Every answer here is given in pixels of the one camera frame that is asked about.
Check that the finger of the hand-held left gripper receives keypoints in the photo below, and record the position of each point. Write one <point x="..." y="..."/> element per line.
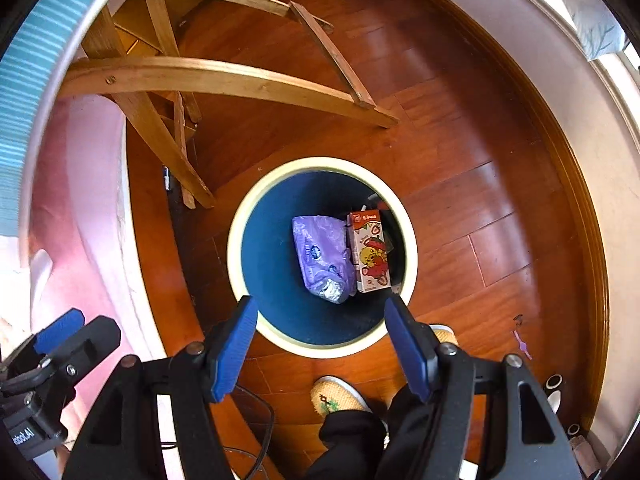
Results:
<point x="95" y="340"/>
<point x="57" y="330"/>

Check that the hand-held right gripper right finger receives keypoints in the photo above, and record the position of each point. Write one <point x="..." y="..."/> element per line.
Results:
<point x="410" y="350"/>

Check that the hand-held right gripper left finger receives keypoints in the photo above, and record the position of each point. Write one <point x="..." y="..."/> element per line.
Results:
<point x="232" y="350"/>

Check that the bear print juice carton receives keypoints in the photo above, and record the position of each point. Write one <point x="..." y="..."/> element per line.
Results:
<point x="372" y="255"/>

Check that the purple plastic bag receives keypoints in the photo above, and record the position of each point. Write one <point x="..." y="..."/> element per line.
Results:
<point x="320" y="255"/>

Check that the blue bin with cream rim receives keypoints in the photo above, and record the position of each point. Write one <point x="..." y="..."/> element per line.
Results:
<point x="275" y="220"/>

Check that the person's right shoe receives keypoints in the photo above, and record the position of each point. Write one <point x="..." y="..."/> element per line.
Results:
<point x="442" y="332"/>

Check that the person's shoe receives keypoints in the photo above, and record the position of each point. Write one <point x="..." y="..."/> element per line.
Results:
<point x="335" y="395"/>
<point x="442" y="332"/>

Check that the person's left shoe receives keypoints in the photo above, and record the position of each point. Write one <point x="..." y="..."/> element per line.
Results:
<point x="335" y="395"/>

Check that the small purple plastic piece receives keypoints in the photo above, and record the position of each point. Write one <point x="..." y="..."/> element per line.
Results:
<point x="522" y="344"/>

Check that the person's left leg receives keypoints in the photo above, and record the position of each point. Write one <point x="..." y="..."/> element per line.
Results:
<point x="345" y="445"/>

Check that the white slipper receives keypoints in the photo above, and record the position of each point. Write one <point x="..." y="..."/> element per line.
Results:
<point x="555" y="390"/>
<point x="582" y="450"/>

